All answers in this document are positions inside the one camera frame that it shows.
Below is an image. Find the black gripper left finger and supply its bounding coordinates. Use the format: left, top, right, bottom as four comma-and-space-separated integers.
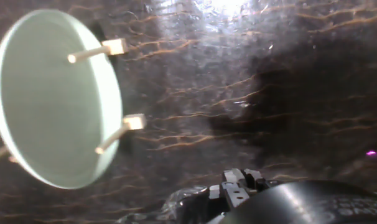
163, 184, 223, 224

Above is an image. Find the pale green dish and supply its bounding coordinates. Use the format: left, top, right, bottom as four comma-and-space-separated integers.
0, 8, 124, 190

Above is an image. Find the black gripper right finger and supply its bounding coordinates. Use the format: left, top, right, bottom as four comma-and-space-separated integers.
221, 167, 270, 210

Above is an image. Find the wooden dish rack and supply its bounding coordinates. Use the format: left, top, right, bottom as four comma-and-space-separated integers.
0, 37, 147, 166

